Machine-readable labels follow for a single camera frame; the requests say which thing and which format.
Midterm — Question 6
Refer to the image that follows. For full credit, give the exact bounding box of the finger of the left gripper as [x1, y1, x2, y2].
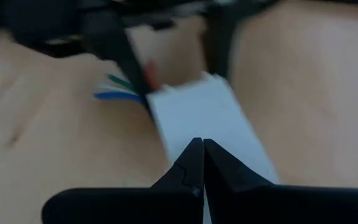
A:
[202, 6, 245, 78]
[85, 15, 155, 118]

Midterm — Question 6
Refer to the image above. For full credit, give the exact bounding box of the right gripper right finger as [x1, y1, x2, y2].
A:
[203, 138, 358, 224]

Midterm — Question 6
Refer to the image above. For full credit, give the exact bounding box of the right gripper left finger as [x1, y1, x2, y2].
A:
[41, 138, 205, 224]

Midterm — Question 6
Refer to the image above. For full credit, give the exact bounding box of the multicolour wire bundle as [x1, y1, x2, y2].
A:
[93, 60, 161, 103]

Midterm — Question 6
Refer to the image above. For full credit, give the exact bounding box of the white raceway cover strip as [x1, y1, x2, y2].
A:
[146, 71, 281, 185]

